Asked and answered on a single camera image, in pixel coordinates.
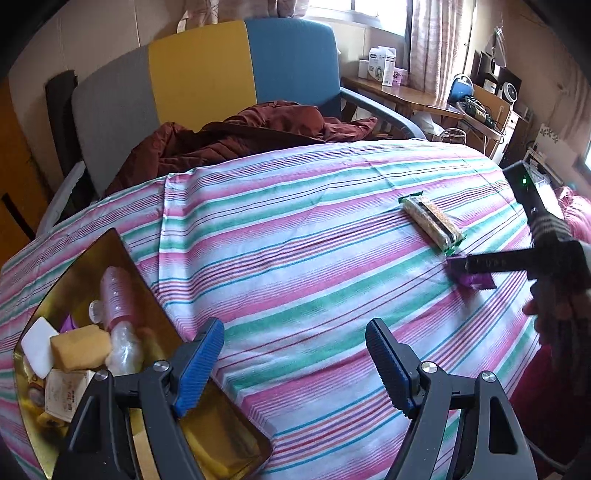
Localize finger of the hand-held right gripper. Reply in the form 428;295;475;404
464;251;536;275

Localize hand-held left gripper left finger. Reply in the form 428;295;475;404
53;318;225;480

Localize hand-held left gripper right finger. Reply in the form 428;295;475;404
365;318;539;480

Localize purple snack packet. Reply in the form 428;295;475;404
445;254;497;291

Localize gold tin box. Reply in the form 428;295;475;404
11;227;273;480

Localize cracker packet with green ends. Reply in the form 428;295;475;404
398;193;466;254

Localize pink plastic bottle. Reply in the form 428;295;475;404
90;267;139;330

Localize cream cardboard box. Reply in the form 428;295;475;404
44;368;100;423

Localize white foam block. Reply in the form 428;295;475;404
21;316;61;379

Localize person's right hand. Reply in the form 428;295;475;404
524;215;591;370

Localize wooden desk with clutter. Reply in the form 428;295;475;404
457;85;520;158

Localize white desk fan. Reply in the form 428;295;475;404
496;69;522;104

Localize blue round object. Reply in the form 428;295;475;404
447;73;475;109

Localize striped tablecloth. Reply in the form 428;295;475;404
0;138;550;480

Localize red garment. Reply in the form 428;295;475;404
508;342;591;467

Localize wooden side desk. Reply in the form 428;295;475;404
342;74;462;121

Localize patterned beige curtain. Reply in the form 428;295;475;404
178;0;315;24
406;0;477;112

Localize white carton with picture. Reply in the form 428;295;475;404
379;46;399;86

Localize small white carton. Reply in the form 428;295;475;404
359;47;382;81

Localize dark red jacket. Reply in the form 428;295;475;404
104;100;379;199

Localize wooden wardrobe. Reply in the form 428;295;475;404
0;78;51;268

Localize black rolled mat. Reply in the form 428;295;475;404
45;69;81;195

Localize grey yellow blue chair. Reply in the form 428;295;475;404
37;17;428;232

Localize grey cable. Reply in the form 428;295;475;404
526;438;573;474

